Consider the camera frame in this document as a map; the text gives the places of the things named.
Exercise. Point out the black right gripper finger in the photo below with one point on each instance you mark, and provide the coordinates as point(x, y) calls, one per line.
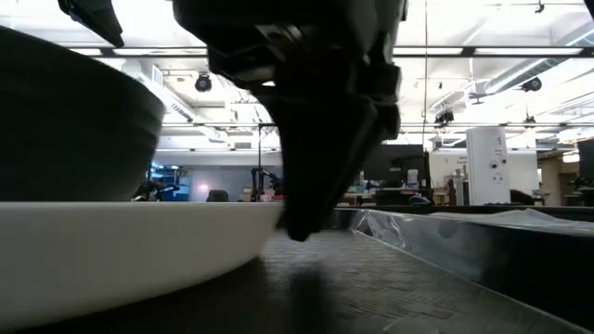
point(387, 102)
point(320, 162)

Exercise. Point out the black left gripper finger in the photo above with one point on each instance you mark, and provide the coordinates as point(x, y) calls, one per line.
point(95, 18)

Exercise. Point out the dark grey bowl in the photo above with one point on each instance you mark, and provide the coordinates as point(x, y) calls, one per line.
point(69, 130)

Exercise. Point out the white oval plate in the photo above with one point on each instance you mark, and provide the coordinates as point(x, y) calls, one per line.
point(116, 250)

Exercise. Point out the black background robot arm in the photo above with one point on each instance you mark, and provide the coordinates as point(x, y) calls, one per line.
point(267, 183)

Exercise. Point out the black monitor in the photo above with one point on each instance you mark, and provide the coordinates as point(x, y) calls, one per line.
point(408, 162)

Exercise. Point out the black office chair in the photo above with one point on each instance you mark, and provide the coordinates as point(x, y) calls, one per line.
point(217, 196)

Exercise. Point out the white column with devices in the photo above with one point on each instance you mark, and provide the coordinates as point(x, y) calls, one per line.
point(487, 167)

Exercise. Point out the black ceiling camera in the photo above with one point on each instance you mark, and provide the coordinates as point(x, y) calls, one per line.
point(202, 82)
point(444, 116)
point(531, 84)

